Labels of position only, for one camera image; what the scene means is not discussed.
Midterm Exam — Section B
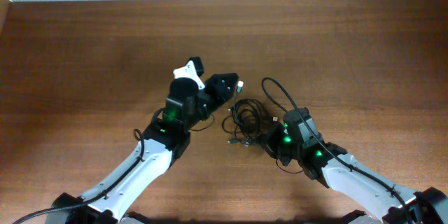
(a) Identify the black USB cable thin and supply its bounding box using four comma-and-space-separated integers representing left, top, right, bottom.
221, 99, 279, 147

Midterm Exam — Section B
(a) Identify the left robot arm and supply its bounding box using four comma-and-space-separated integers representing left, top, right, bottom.
45, 73, 239, 223

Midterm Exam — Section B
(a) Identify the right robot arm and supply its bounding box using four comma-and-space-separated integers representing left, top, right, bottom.
260, 108, 447, 223

